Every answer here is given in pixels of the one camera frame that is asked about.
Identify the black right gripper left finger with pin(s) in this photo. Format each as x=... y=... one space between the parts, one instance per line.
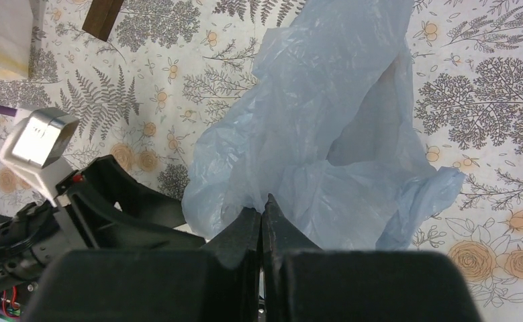
x=216 y=282

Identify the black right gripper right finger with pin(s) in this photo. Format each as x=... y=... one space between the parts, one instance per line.
x=306 y=283

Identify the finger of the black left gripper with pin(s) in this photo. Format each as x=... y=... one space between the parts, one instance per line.
x=108 y=209

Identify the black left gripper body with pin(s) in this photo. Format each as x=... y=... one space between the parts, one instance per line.
x=41 y=235

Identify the light blue plastic bag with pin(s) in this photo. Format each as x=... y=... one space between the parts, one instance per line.
x=328 y=132

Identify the small dark brown block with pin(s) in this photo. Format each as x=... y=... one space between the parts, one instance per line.
x=101 y=18

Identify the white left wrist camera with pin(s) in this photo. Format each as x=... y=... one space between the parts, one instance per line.
x=34 y=148

